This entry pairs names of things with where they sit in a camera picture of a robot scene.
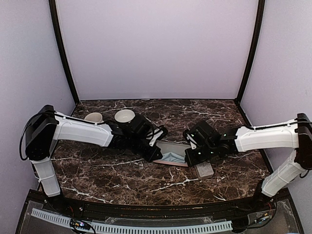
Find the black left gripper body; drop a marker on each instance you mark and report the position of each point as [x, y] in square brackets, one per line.
[147, 156]

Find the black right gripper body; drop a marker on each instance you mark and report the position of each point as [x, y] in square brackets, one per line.
[195, 159]

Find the grey case teal lining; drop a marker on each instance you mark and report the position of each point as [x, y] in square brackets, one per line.
[204, 170]

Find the pink glasses case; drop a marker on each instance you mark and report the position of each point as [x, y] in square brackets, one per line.
[172, 147]

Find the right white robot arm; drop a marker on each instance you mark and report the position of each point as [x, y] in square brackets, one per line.
[206, 142]

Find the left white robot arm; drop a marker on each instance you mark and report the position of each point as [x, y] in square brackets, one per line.
[129, 131]

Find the white bowl dark exterior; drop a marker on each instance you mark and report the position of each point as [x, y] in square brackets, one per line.
[124, 116]

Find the beige ceramic mug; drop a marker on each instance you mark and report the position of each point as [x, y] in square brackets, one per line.
[94, 117]

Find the small circuit board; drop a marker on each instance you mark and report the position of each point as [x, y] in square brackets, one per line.
[78, 224]

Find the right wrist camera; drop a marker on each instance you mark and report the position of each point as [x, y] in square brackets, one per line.
[189, 139]

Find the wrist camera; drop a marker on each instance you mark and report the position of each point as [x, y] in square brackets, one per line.
[189, 139]
[157, 134]

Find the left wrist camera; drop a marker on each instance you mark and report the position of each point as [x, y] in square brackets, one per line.
[157, 134]

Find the black front table rail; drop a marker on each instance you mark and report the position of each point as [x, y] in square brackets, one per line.
[101, 211]

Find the white slotted cable duct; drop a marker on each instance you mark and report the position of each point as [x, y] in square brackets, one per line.
[97, 227]

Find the black frame right post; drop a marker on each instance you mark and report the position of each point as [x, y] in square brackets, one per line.
[252, 51]

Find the black frame post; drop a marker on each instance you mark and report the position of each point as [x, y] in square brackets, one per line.
[61, 50]
[252, 51]

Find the black frame left post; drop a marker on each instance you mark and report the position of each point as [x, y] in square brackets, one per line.
[61, 50]

